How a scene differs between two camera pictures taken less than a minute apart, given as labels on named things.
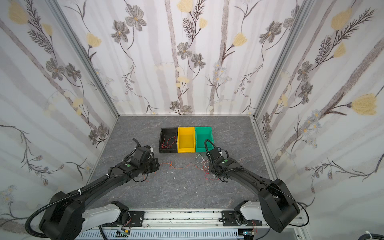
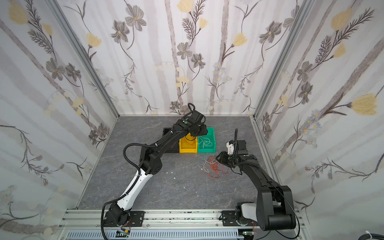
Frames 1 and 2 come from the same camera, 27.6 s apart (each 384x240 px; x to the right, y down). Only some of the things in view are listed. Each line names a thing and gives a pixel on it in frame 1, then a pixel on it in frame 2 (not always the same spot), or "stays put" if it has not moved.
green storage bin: (202, 133) stays put
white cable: (203, 160) to (205, 142)
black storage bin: (168, 142) stays put
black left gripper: (153, 163) to (197, 130)
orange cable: (169, 163) to (192, 144)
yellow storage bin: (186, 140) stays put
